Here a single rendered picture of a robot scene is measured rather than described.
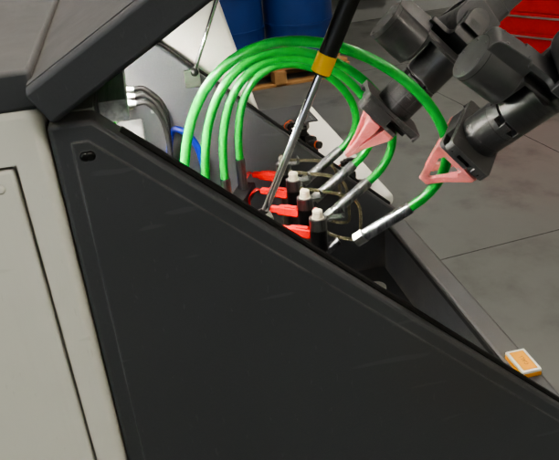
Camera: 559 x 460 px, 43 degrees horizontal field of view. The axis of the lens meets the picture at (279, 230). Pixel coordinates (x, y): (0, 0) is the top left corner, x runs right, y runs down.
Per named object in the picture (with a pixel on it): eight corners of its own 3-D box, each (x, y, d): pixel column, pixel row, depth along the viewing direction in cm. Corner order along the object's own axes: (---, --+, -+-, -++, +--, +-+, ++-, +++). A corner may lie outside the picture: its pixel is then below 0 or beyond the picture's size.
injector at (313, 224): (347, 328, 119) (342, 216, 109) (319, 333, 118) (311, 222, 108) (342, 318, 121) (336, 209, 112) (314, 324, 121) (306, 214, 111)
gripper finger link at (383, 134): (321, 127, 108) (364, 82, 105) (355, 156, 110) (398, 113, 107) (322, 143, 102) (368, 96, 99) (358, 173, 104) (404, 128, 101)
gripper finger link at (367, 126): (333, 137, 109) (376, 93, 105) (366, 165, 111) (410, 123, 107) (334, 153, 103) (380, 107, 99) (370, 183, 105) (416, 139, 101)
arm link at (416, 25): (494, 17, 98) (458, 35, 106) (437, -40, 95) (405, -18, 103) (450, 82, 95) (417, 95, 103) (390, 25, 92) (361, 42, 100)
